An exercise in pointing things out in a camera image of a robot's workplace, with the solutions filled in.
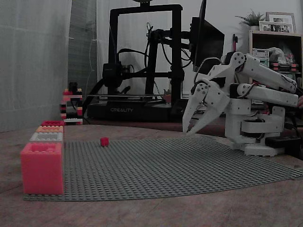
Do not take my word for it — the orange brick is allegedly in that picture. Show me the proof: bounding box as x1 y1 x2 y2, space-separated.
36 126 65 133

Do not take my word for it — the large white picture frame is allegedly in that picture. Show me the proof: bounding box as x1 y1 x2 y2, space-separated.
266 11 297 33

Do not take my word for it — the green and white box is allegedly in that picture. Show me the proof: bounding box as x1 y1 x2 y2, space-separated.
251 47 271 70

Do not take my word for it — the black power strip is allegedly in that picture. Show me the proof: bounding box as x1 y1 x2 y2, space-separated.
265 135 303 152

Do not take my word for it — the brick tower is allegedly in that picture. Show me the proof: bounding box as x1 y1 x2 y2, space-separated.
60 81 84 125

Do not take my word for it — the red hollow Lego block tower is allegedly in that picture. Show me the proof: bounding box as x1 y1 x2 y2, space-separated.
41 120 65 127

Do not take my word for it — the large pink brick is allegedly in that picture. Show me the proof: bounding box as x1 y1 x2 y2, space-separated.
20 142 65 195

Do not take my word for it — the small white picture frame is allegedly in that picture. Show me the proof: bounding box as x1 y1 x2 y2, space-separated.
258 20 294 33

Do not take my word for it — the small potted green plant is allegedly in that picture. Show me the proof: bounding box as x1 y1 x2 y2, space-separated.
235 9 266 31

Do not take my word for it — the clear plastic bag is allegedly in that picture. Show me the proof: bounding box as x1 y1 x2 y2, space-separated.
268 46 285 64

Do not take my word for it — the grey studded baseplate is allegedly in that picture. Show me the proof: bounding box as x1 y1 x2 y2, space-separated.
23 135 303 201

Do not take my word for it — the black computer monitor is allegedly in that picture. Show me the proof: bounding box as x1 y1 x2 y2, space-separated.
190 0 225 73

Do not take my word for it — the wooden shelf unit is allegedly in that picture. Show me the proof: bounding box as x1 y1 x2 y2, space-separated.
249 30 303 106

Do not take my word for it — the grey brick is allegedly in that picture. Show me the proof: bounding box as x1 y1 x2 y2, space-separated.
30 132 64 144

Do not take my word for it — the white sheer curtain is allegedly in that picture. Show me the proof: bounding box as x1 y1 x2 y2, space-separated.
0 0 73 133

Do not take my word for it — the black Creality 3D printer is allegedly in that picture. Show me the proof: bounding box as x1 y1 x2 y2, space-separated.
86 3 195 122

